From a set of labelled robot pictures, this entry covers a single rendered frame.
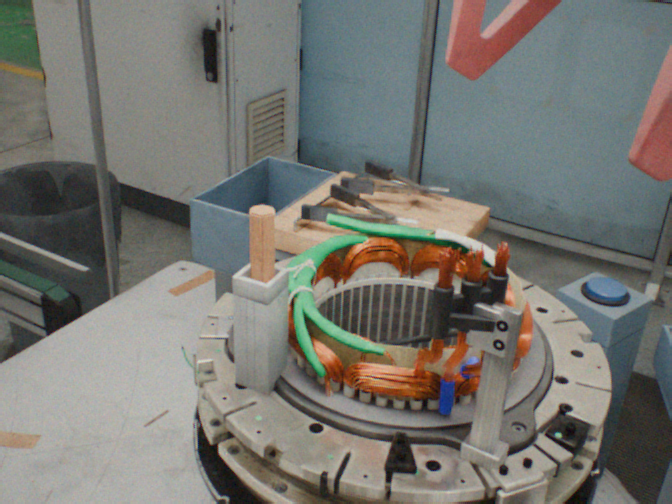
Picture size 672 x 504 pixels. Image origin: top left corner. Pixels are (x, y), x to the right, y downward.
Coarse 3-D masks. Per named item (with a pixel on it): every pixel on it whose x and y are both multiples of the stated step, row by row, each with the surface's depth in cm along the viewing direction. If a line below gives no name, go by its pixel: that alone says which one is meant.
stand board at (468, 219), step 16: (336, 176) 97; (352, 176) 97; (320, 192) 92; (336, 208) 89; (352, 208) 89; (384, 208) 89; (400, 208) 89; (416, 208) 90; (432, 208) 90; (448, 208) 90; (464, 208) 90; (480, 208) 91; (288, 224) 85; (320, 224) 85; (416, 224) 86; (432, 224) 86; (448, 224) 86; (464, 224) 87; (480, 224) 89; (288, 240) 83; (304, 240) 82; (320, 240) 81
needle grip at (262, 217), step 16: (256, 208) 49; (272, 208) 50; (256, 224) 49; (272, 224) 49; (256, 240) 50; (272, 240) 50; (256, 256) 50; (272, 256) 50; (256, 272) 51; (272, 272) 51
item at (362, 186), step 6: (342, 180) 89; (348, 180) 89; (354, 180) 89; (360, 180) 89; (366, 180) 89; (342, 186) 89; (348, 186) 89; (354, 186) 89; (360, 186) 89; (366, 186) 89; (372, 186) 88; (360, 192) 89; (366, 192) 89; (372, 192) 89
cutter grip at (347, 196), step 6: (336, 186) 87; (330, 192) 88; (336, 192) 87; (342, 192) 86; (348, 192) 86; (354, 192) 86; (336, 198) 87; (342, 198) 87; (348, 198) 86; (354, 198) 85; (348, 204) 86; (354, 204) 86
